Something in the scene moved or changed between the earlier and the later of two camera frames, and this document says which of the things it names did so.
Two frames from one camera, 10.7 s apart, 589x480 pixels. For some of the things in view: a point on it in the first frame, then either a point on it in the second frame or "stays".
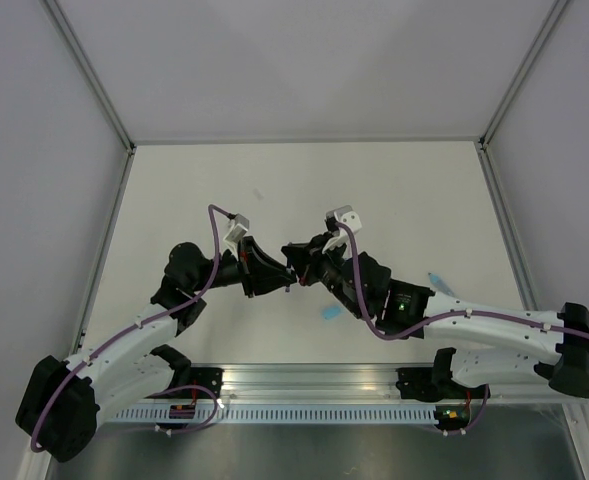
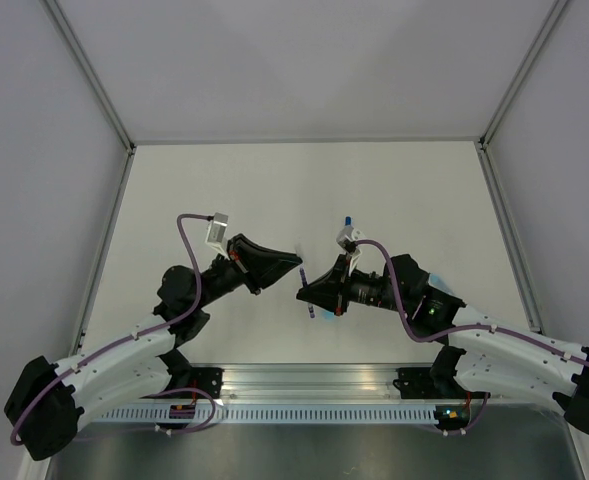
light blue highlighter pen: [439, 282] stays
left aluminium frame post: [91, 71] stays
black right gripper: [307, 257] → [332, 292]
